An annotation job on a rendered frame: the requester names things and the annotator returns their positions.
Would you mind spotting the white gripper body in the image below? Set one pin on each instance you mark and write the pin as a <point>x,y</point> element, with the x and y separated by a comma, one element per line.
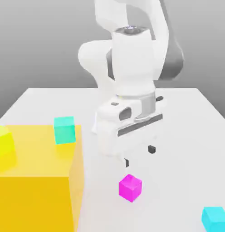
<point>139,132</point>

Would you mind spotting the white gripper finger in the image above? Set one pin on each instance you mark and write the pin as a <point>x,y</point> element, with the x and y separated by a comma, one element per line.
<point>151,149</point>
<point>126,162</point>

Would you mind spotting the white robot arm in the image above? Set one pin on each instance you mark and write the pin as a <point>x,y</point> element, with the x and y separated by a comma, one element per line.
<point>132,61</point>

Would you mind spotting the small magenta cube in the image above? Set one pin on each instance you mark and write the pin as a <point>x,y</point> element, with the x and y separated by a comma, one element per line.
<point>130,188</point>

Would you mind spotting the small turquoise cube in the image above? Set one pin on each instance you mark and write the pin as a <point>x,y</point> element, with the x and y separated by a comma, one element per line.
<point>65,131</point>

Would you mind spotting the small cyan cube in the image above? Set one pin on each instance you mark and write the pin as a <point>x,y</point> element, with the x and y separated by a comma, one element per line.
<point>216,220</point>

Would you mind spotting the small yellow cube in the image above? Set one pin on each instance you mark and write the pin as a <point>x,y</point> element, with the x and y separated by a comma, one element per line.
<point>3,145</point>

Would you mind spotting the large yellow box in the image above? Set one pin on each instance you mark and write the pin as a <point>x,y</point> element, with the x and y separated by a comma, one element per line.
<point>32,199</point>

